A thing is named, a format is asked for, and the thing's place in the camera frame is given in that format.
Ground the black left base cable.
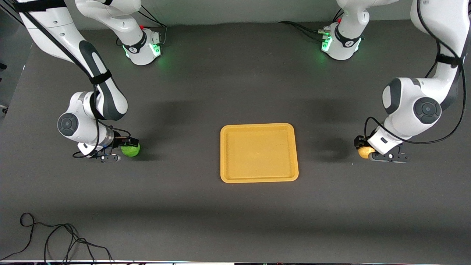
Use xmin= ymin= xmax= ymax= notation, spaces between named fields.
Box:
xmin=278 ymin=21 xmax=329 ymax=38

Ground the black right base cable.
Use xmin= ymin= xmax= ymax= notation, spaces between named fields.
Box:
xmin=138 ymin=5 xmax=168 ymax=45

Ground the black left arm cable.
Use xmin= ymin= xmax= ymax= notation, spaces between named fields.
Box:
xmin=364 ymin=0 xmax=471 ymax=145

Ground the black base cable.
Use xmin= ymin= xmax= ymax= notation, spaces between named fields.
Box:
xmin=138 ymin=5 xmax=168 ymax=45
xmin=278 ymin=21 xmax=329 ymax=38

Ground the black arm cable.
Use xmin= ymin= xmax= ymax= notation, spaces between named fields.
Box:
xmin=0 ymin=0 xmax=131 ymax=159
xmin=364 ymin=0 xmax=471 ymax=145

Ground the green apple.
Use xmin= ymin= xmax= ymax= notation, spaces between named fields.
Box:
xmin=121 ymin=144 xmax=141 ymax=158

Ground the yellow plastic tray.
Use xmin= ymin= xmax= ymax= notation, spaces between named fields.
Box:
xmin=220 ymin=123 xmax=299 ymax=184

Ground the black velcro strap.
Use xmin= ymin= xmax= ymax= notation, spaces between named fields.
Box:
xmin=436 ymin=54 xmax=461 ymax=68
xmin=89 ymin=70 xmax=112 ymax=85

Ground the loose black cable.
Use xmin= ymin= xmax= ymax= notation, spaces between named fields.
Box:
xmin=0 ymin=212 xmax=113 ymax=265

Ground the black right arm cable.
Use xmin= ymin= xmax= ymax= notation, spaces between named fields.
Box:
xmin=0 ymin=0 xmax=131 ymax=159

